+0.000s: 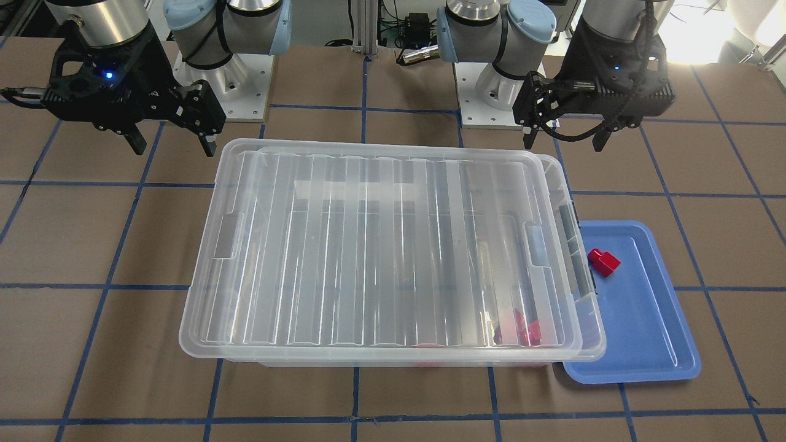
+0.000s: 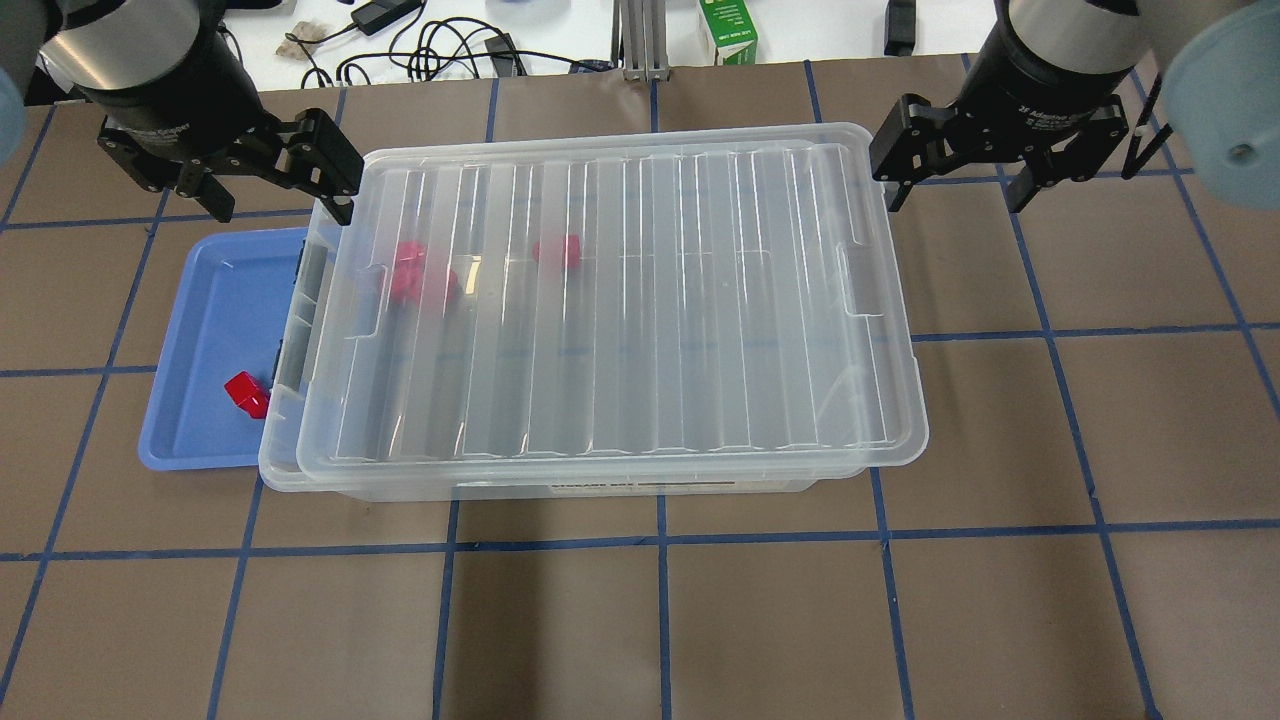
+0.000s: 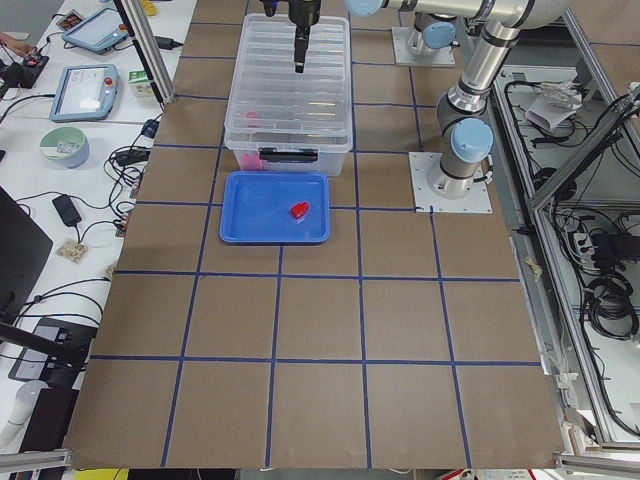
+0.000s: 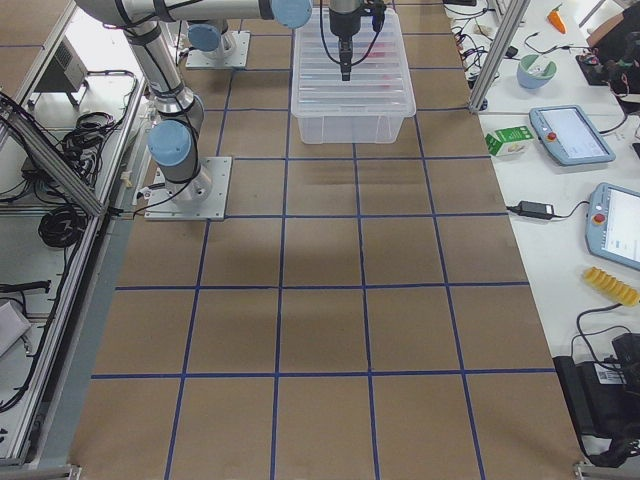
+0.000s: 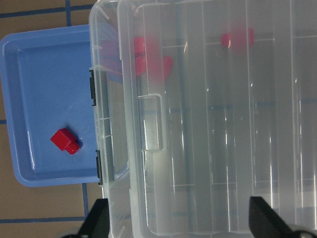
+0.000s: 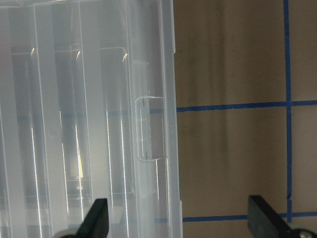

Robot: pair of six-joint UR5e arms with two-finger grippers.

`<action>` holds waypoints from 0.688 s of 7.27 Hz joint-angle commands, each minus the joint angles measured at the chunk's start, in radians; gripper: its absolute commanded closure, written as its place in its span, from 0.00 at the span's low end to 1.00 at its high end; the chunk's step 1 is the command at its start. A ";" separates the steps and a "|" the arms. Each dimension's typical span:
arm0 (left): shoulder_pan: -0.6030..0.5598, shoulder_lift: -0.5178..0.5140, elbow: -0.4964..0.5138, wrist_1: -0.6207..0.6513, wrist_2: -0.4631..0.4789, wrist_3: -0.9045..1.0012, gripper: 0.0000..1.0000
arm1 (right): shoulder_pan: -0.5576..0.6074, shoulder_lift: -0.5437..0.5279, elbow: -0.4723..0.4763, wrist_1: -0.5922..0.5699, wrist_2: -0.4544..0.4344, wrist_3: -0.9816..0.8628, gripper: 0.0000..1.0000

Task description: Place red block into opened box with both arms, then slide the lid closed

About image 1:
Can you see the clear plastic storage box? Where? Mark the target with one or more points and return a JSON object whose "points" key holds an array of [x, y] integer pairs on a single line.
{"points": [[577, 245]]}

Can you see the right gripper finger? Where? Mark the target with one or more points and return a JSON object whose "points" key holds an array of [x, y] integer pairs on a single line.
{"points": [[208, 143], [136, 140]]}

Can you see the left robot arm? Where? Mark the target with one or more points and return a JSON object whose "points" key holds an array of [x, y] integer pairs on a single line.
{"points": [[514, 38]]}

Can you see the blue plastic tray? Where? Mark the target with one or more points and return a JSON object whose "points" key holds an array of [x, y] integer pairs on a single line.
{"points": [[648, 338]]}

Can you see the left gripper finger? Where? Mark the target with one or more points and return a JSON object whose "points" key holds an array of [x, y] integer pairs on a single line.
{"points": [[601, 137], [529, 136]]}

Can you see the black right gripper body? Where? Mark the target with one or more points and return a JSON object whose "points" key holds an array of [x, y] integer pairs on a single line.
{"points": [[149, 73]]}

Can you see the clear plastic box lid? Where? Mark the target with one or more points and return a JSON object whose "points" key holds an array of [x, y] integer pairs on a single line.
{"points": [[381, 245]]}

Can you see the aluminium frame post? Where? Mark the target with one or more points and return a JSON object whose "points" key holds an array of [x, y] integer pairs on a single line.
{"points": [[364, 21]]}

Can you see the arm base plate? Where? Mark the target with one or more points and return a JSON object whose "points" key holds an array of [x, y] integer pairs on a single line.
{"points": [[486, 97], [242, 85]]}

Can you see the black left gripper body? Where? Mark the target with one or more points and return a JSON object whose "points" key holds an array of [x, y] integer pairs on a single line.
{"points": [[578, 63]]}

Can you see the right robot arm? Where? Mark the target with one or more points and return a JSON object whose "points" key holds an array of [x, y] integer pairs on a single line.
{"points": [[208, 33]]}

